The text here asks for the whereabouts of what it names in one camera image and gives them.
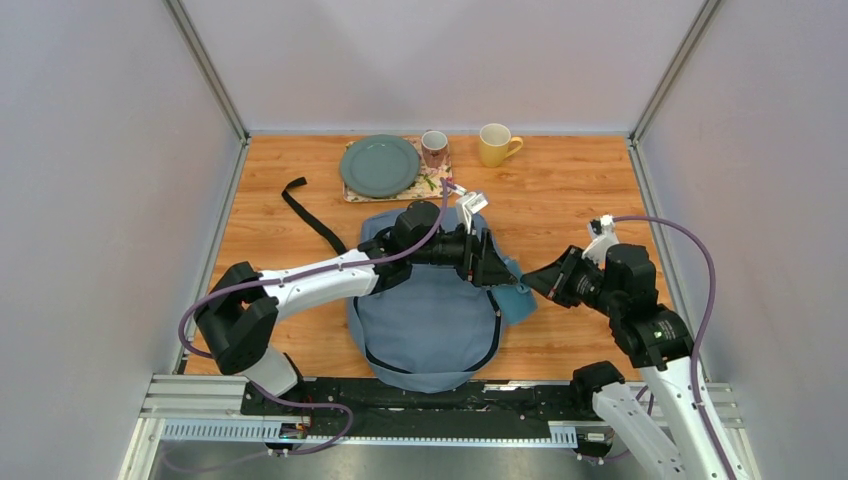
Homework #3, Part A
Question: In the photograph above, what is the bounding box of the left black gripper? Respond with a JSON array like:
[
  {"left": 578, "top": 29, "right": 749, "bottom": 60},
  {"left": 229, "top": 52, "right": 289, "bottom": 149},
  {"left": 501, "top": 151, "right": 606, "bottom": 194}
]
[{"left": 410, "top": 220, "right": 518, "bottom": 289}]

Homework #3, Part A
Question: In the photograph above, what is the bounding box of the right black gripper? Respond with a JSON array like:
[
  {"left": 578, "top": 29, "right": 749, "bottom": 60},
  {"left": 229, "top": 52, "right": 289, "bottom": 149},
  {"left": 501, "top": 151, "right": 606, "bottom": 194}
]
[{"left": 519, "top": 244, "right": 620, "bottom": 317}]

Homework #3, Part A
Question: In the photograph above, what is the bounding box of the small teal wallet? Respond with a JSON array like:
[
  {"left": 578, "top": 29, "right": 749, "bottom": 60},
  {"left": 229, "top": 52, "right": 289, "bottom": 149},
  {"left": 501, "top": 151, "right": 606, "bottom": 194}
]
[{"left": 491, "top": 257, "right": 538, "bottom": 326}]

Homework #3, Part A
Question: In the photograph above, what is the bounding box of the blue-grey fabric backpack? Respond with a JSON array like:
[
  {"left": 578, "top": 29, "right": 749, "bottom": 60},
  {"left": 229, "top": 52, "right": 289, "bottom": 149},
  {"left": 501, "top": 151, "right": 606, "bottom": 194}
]
[{"left": 281, "top": 176, "right": 525, "bottom": 395}]

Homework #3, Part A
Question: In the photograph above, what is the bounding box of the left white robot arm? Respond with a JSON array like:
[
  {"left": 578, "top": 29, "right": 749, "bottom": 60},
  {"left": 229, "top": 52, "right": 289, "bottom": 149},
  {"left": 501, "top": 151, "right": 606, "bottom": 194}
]
[{"left": 193, "top": 201, "right": 517, "bottom": 415}]

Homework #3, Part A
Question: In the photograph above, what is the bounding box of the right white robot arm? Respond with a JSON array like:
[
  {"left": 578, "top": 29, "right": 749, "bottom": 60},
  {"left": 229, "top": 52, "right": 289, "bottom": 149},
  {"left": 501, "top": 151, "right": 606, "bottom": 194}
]
[{"left": 522, "top": 244, "right": 750, "bottom": 479}]

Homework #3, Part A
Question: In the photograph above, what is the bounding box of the floral serving tray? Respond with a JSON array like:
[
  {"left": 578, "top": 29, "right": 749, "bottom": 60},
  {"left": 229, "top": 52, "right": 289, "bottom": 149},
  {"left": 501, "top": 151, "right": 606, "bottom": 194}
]
[{"left": 342, "top": 136, "right": 453, "bottom": 203}]

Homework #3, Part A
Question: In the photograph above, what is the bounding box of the yellow ceramic mug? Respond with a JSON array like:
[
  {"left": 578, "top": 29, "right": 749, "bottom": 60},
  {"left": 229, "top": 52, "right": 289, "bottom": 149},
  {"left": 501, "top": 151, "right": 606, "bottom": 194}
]
[{"left": 478, "top": 123, "right": 524, "bottom": 168}]

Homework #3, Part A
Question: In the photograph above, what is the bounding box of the pink patterned mug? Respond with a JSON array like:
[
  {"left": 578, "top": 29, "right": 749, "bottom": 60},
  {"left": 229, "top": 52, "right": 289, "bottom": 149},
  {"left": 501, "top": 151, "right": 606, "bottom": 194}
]
[{"left": 420, "top": 130, "right": 449, "bottom": 169}]

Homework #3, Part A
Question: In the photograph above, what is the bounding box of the green ceramic plate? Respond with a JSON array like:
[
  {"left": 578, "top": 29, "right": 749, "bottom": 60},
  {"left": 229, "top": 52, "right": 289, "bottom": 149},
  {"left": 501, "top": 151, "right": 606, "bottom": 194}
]
[{"left": 339, "top": 134, "right": 421, "bottom": 198}]

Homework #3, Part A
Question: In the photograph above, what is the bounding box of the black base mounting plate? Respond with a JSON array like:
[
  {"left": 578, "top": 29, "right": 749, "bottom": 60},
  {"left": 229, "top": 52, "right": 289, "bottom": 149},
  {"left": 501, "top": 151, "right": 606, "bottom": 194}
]
[{"left": 240, "top": 377, "right": 602, "bottom": 440}]

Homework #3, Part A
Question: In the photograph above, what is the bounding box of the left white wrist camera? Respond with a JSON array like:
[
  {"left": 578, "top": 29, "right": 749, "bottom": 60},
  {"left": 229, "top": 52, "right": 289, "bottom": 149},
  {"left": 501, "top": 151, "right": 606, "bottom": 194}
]
[{"left": 449, "top": 184, "right": 489, "bottom": 234}]

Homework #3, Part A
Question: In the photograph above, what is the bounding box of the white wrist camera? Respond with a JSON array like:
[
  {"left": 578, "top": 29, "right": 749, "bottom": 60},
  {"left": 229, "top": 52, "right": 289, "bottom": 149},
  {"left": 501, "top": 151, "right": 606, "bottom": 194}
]
[
  {"left": 449, "top": 184, "right": 489, "bottom": 234},
  {"left": 582, "top": 214, "right": 619, "bottom": 266}
]

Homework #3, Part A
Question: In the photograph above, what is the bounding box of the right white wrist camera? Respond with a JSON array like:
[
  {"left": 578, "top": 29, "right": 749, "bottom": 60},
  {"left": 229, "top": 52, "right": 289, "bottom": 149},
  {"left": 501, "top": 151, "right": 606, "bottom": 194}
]
[{"left": 582, "top": 214, "right": 619, "bottom": 266}]

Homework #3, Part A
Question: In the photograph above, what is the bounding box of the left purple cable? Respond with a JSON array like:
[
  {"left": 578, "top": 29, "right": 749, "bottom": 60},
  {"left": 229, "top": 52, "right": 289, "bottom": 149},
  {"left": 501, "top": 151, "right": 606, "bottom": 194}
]
[{"left": 177, "top": 178, "right": 458, "bottom": 458}]

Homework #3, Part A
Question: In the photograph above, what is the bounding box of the purple cable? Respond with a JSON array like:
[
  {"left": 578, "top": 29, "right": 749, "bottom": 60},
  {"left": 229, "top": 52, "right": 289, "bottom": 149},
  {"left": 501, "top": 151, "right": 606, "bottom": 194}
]
[
  {"left": 177, "top": 178, "right": 458, "bottom": 458},
  {"left": 609, "top": 215, "right": 740, "bottom": 480}
]

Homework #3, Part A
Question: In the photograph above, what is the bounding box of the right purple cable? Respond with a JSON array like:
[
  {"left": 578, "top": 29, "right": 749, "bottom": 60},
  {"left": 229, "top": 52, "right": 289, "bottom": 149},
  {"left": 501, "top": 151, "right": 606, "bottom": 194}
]
[{"left": 609, "top": 215, "right": 740, "bottom": 480}]

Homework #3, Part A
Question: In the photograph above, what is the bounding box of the aluminium front frame rail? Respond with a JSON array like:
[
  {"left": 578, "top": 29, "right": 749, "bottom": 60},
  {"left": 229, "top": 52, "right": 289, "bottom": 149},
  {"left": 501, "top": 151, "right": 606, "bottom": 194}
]
[{"left": 119, "top": 374, "right": 760, "bottom": 480}]

